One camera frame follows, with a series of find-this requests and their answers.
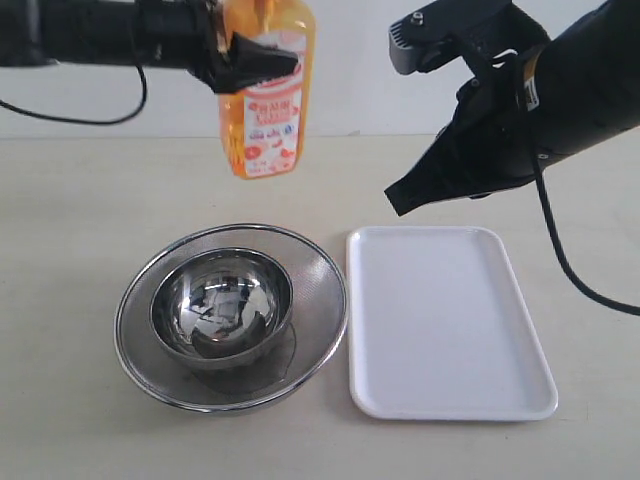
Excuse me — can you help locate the steel mesh colander basket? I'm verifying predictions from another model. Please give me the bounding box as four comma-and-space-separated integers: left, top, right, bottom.
114, 223, 348, 414

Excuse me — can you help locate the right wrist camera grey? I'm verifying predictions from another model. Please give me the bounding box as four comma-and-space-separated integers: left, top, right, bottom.
389, 0, 550, 79

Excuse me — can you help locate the white rectangular plastic tray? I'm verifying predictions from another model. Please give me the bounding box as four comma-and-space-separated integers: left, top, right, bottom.
346, 226, 559, 422

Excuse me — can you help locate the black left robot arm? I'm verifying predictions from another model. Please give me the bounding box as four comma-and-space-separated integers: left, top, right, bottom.
1, 1, 298, 94

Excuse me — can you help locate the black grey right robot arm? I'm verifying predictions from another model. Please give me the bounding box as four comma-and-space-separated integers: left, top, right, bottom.
386, 1, 639, 215

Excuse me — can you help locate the small stainless steel bowl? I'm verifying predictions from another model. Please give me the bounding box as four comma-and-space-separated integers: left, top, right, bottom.
149, 247, 294, 372

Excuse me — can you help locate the orange dish soap pump bottle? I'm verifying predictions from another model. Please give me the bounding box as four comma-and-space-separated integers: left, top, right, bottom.
218, 1, 316, 179

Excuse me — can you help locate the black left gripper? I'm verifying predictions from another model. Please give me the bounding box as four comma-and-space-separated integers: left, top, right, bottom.
134, 1, 299, 94

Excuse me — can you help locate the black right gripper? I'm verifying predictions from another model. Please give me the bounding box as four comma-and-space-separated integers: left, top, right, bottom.
384, 54, 535, 216

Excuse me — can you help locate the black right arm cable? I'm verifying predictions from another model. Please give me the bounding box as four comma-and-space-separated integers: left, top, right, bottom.
519, 49, 640, 317

